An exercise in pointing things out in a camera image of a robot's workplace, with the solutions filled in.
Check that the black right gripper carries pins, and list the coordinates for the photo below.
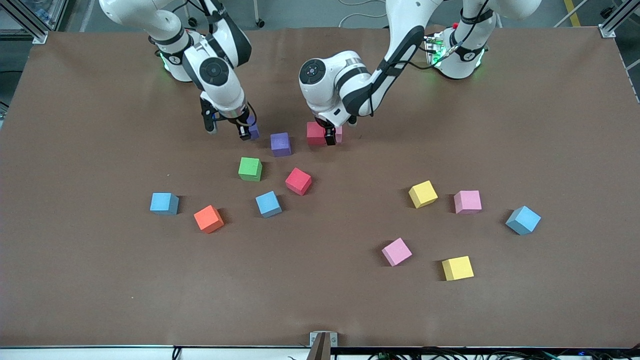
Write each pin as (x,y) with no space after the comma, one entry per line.
(241,123)

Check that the pink foam cube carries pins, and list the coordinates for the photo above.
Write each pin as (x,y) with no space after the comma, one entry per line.
(396,250)
(467,201)
(339,135)

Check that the purple foam cube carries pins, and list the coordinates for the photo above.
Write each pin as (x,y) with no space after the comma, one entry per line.
(254,131)
(280,143)

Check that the red foam cube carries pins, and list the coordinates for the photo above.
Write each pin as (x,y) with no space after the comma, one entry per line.
(315,134)
(298,180)

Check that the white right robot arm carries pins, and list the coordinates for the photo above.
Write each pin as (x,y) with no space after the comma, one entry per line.
(227,95)

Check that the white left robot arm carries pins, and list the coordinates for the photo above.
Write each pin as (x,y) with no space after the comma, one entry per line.
(330,100)

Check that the green foam cube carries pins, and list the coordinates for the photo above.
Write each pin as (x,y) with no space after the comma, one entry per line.
(249,168)

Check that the blue foam cube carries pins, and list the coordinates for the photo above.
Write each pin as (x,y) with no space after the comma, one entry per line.
(163,202)
(524,218)
(268,203)

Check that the orange foam cube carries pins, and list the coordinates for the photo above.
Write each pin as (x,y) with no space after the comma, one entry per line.
(208,218)

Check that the yellow foam cube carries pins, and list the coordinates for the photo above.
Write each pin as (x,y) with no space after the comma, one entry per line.
(422,193)
(457,267)

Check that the brown table cover sheet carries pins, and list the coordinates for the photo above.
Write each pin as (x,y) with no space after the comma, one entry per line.
(100,280)

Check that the grey metal camera bracket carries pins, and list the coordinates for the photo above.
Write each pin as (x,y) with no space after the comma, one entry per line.
(323,345)

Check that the aluminium frame profile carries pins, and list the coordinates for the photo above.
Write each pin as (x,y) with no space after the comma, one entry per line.
(35,36)
(612,25)

